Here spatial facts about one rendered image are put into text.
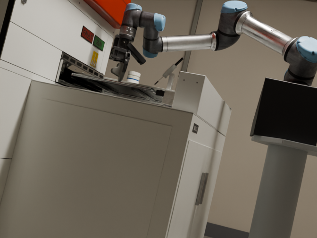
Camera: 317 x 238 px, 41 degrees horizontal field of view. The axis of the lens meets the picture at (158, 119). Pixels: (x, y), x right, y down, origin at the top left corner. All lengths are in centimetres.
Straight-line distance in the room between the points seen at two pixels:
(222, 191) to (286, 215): 221
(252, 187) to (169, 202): 261
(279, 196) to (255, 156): 222
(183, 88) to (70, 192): 54
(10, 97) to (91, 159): 36
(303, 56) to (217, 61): 225
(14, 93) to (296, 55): 113
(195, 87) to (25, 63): 61
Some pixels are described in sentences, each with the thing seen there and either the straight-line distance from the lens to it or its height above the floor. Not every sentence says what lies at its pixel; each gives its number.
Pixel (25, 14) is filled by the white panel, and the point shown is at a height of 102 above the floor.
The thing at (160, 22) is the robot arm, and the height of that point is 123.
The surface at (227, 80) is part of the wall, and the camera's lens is 404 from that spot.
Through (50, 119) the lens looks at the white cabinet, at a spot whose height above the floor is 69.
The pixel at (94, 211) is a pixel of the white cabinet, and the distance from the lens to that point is 151.
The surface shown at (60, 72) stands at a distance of 181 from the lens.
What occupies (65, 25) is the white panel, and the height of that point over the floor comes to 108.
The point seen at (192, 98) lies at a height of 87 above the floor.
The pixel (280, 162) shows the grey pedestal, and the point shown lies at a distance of 179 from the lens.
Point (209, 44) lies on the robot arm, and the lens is 213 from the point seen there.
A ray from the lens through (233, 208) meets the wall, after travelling 400.
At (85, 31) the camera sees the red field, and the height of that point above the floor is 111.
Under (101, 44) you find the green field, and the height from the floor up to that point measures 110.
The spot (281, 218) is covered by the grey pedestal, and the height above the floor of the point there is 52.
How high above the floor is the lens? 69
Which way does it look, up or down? 4 degrees up
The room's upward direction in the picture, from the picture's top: 13 degrees clockwise
